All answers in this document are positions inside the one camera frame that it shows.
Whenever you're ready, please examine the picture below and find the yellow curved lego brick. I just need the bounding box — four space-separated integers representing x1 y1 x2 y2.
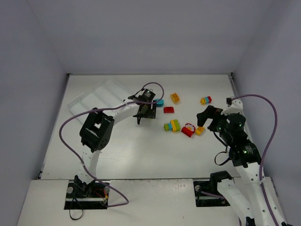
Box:
195 127 205 136

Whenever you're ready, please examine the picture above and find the blue oval lego brick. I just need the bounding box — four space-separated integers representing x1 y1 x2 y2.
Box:
154 99 164 107

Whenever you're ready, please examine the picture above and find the red curved lego brick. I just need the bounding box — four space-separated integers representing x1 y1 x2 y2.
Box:
163 106 174 113

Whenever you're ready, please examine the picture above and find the green lego brick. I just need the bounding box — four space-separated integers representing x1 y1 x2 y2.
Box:
140 105 148 114

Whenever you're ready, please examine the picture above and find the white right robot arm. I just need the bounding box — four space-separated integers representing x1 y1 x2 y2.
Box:
197 105 288 226

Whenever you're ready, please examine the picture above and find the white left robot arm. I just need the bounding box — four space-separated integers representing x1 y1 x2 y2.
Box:
79 89 156 175

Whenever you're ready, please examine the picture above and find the red flower lego brick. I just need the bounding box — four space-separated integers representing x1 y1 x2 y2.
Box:
181 123 196 137

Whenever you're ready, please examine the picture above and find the yellow blue red lego stack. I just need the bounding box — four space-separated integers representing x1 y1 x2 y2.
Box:
200 96 212 105

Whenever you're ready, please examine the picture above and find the green blue yellow lego stack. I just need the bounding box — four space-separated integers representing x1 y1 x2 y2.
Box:
164 120 181 132

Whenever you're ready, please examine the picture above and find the yellow square lego brick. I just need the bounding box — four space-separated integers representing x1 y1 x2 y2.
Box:
170 93 180 104

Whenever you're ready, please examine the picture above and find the clear plastic divided tray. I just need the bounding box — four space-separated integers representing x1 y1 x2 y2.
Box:
67 79 131 115

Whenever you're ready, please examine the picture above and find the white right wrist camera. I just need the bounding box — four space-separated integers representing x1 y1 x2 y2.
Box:
221 97 243 116

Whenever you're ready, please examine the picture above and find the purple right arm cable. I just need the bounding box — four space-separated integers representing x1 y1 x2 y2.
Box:
199 94 284 226

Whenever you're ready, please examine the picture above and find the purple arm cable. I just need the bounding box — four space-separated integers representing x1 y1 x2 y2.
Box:
199 94 284 226
58 81 165 208

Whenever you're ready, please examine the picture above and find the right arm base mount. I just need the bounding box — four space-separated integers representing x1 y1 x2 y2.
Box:
193 180 230 207

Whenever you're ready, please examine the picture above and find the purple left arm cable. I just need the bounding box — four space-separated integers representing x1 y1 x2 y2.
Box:
58 81 165 208

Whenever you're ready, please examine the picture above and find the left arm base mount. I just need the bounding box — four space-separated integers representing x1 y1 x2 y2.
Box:
64 181 110 210

